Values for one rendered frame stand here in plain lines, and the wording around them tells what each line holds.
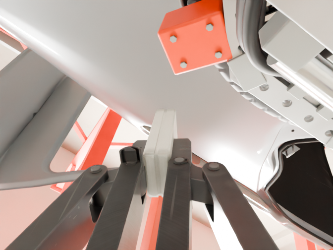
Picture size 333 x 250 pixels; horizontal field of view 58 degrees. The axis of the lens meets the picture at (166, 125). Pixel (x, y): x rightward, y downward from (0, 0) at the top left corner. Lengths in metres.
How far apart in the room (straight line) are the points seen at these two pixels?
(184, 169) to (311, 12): 0.12
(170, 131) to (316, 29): 0.11
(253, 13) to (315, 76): 0.07
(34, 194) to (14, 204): 0.40
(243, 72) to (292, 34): 0.23
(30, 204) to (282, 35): 6.12
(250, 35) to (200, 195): 0.15
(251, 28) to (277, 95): 0.21
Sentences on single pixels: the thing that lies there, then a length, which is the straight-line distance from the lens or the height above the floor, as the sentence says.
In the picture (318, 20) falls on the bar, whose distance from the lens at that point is 0.21.
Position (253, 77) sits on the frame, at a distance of 0.44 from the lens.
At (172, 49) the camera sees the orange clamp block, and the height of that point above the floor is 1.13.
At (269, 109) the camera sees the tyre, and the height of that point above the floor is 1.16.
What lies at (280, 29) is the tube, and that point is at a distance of 0.21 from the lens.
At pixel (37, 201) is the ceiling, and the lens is 6.30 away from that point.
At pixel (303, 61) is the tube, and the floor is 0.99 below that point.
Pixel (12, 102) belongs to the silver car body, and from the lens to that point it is 2.65.
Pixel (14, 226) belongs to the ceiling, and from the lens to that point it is 6.04.
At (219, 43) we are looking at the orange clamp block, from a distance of 0.42.
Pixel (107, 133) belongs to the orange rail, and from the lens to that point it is 3.19.
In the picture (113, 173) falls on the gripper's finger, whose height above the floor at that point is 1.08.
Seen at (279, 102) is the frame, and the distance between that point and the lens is 0.47.
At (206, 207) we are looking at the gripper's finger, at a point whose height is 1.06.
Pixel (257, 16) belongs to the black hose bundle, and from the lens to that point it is 0.26.
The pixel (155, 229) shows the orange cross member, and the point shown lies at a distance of 2.11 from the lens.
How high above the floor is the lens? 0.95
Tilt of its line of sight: 37 degrees up
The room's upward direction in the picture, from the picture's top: 138 degrees counter-clockwise
